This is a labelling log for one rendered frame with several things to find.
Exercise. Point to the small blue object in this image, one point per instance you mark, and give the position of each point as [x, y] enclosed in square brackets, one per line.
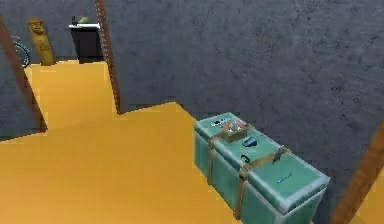
[249, 142]

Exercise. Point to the teal bicycle wheel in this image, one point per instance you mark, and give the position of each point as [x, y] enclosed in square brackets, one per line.
[23, 53]

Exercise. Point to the small black curved object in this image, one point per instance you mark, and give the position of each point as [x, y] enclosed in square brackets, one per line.
[245, 157]

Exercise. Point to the black cabinet with white top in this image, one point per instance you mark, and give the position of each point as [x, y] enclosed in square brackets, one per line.
[86, 43]

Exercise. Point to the tan carved wooden statue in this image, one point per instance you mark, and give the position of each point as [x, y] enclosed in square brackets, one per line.
[41, 41]

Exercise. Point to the small grey upright object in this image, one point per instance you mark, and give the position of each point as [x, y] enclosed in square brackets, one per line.
[277, 155]

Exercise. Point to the green round object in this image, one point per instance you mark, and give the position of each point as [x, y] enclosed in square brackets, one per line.
[83, 20]

